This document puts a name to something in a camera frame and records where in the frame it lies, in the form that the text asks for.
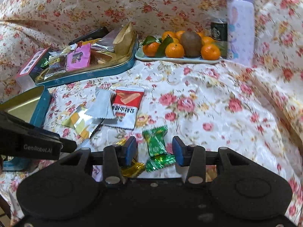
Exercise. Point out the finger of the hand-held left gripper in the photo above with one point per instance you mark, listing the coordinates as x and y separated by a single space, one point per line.
68 145

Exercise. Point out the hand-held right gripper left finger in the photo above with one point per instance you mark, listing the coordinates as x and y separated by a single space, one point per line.
130 150

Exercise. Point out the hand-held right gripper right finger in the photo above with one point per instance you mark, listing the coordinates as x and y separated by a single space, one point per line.
178 151

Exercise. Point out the blue tin box gold inside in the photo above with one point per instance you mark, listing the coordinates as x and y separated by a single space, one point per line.
40 108

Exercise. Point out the red white snack packet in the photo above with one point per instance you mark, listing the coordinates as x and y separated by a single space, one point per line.
126 108

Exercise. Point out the gold wrapped candy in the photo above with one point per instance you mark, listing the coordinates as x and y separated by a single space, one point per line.
132 170

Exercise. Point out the yellow white snack packet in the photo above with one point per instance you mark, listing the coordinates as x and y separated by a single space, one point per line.
79 120

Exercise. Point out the floral sofa cover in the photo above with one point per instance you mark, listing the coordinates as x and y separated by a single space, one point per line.
201 99

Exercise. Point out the clear packet dark contents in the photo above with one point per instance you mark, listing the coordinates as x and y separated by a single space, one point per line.
54 74

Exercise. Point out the green purple wrapped candy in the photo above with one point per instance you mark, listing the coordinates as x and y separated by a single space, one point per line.
45 63

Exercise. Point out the pink and grey carton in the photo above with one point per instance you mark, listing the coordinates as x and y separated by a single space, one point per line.
33 61

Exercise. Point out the blue tin tray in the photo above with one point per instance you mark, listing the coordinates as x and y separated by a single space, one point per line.
113 67

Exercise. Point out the clear packet yellow label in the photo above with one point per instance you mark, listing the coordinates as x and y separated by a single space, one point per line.
58 60

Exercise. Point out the pink snack packet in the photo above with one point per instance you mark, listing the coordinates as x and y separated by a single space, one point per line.
79 58

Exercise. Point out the pale green fruit plate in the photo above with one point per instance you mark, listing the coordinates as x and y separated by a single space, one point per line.
180 60

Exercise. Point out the white wrapped candy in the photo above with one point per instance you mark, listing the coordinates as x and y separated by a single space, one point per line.
69 47

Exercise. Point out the plate of oranges and kiwi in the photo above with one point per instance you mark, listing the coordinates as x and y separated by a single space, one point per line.
174 50

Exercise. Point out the dark foil packet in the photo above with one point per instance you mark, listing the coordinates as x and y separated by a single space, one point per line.
103 43

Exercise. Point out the brown kiwi fruit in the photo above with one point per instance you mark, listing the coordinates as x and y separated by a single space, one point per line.
191 43

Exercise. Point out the gold paper bag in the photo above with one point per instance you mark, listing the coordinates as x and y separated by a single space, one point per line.
123 40

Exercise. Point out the black flat packet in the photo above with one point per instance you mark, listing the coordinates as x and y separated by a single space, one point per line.
90 35

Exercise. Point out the dark coffee can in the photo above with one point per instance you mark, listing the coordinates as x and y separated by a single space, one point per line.
219 30

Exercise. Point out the purple white thermos bottle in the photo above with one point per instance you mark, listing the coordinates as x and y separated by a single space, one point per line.
241 28

